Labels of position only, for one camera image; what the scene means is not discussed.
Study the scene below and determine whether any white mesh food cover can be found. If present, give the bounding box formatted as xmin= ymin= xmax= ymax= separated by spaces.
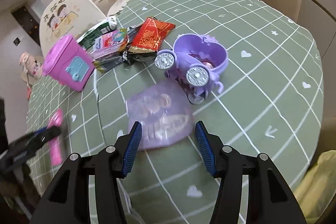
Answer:
xmin=39 ymin=0 xmax=129 ymax=56

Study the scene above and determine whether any green checked tablecloth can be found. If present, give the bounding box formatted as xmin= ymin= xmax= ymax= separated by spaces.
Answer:
xmin=27 ymin=0 xmax=323 ymax=223

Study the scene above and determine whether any red foil snack packet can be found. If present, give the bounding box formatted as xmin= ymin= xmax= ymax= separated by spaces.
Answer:
xmin=129 ymin=17 xmax=175 ymax=54

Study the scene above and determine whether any yellow trash bag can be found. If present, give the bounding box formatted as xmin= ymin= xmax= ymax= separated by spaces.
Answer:
xmin=294 ymin=150 xmax=335 ymax=223

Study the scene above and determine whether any purple toy carriage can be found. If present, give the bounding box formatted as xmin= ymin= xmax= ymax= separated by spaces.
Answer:
xmin=154 ymin=34 xmax=228 ymax=105

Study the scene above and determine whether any green white snack packet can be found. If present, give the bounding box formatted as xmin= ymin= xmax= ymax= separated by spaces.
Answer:
xmin=77 ymin=15 xmax=117 ymax=50

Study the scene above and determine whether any yellow pink snack bag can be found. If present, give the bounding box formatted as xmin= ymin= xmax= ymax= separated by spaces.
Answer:
xmin=47 ymin=109 xmax=64 ymax=166

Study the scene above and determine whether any translucent purple plastic bag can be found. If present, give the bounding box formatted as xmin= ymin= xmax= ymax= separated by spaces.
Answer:
xmin=126 ymin=79 xmax=195 ymax=151

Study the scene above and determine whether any pink cartoon snack packet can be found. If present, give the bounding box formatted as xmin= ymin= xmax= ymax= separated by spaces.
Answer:
xmin=91 ymin=28 xmax=128 ymax=60

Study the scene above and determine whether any pink toy trash bin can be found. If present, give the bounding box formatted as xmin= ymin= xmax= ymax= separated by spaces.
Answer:
xmin=42 ymin=35 xmax=95 ymax=92

